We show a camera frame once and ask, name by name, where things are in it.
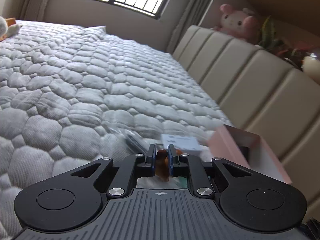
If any brown animal figurine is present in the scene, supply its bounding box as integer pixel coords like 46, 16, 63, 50
155, 149, 170, 182

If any white product box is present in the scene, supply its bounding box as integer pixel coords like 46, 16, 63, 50
136, 176, 188, 189

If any grey remote control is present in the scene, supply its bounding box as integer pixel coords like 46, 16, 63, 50
125, 134, 148, 154

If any pink cardboard box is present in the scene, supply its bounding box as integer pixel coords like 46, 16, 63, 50
207, 125, 292, 184

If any beige padded headboard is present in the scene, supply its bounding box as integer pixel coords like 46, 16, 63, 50
173, 26, 319, 204

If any green plant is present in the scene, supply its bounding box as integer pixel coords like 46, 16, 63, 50
258, 15, 284, 51

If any pink plush pig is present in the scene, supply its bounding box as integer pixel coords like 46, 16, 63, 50
213, 4, 260, 44

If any white round lamp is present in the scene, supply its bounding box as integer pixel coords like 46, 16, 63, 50
302, 53, 320, 84

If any beige curtain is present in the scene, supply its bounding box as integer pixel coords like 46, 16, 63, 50
166, 0, 212, 53

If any white orange plush toy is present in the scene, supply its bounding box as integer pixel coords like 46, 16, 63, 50
0, 16, 22, 42

